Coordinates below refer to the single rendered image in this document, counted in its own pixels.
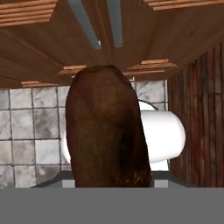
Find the wooden cupboard door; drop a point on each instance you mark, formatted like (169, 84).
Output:
(163, 35)
(38, 49)

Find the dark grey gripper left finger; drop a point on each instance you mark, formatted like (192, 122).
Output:
(65, 178)

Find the white round object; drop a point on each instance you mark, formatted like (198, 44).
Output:
(163, 134)

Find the brown sweet potato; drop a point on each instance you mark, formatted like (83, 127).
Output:
(105, 128)

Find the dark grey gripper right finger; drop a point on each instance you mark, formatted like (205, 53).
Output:
(161, 178)

